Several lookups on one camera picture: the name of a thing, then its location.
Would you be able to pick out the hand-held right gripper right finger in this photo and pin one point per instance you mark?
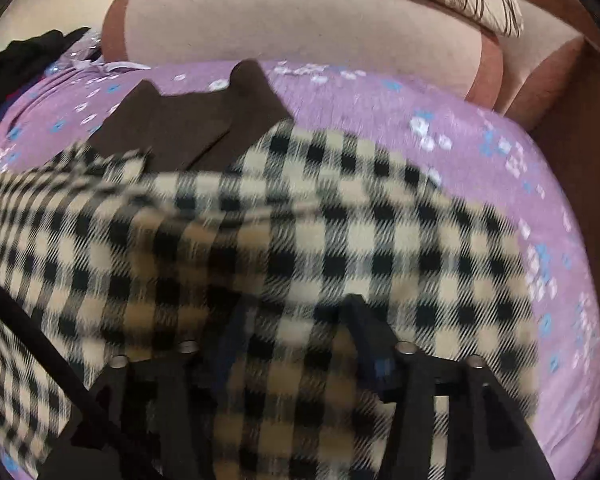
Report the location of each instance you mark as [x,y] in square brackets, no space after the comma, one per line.
[367,332]

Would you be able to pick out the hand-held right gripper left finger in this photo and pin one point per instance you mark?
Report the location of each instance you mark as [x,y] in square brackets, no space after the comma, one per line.
[170,385]

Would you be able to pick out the black beige checked coat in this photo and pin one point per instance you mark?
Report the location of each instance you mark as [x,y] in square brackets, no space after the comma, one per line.
[280,240]

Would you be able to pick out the black clothes pile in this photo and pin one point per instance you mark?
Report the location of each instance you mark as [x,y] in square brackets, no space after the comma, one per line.
[25,70]

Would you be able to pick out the purple floral bedsheet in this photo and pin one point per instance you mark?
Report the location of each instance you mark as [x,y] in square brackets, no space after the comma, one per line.
[380,105]

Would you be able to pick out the small pink cushion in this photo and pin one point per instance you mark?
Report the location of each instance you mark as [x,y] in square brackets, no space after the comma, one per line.
[540,45]

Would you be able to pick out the brown wooden bed frame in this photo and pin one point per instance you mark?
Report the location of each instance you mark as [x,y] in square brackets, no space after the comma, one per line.
[587,170]

